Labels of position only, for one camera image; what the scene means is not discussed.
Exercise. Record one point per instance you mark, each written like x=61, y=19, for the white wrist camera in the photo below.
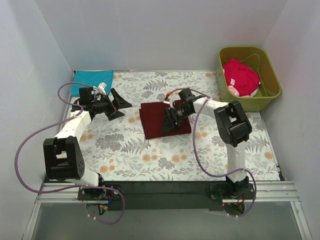
x=102, y=87
x=167, y=100

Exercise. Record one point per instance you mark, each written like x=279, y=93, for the bright pink t-shirt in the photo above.
x=241, y=80

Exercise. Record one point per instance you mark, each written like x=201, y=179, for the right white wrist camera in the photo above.
x=167, y=100

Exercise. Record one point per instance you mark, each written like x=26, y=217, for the aluminium frame rail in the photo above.
x=266, y=191

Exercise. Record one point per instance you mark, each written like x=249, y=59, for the dark red t-shirt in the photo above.
x=152, y=116

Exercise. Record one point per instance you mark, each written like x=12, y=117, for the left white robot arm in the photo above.
x=62, y=154

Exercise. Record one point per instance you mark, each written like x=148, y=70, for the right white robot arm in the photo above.
x=233, y=127

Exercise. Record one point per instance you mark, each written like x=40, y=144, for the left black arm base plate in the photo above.
x=115, y=192

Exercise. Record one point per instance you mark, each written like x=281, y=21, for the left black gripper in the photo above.
x=111, y=107

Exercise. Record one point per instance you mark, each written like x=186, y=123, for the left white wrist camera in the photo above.
x=102, y=87

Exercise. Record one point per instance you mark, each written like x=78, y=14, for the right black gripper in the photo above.
x=171, y=116

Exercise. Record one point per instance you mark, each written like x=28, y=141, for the olive green plastic bin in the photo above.
x=258, y=60

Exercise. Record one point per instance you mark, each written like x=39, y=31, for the floral patterned table mat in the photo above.
x=119, y=151

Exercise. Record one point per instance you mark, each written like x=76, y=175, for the folded teal t-shirt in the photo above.
x=94, y=78

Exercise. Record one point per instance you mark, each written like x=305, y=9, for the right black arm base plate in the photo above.
x=223, y=191

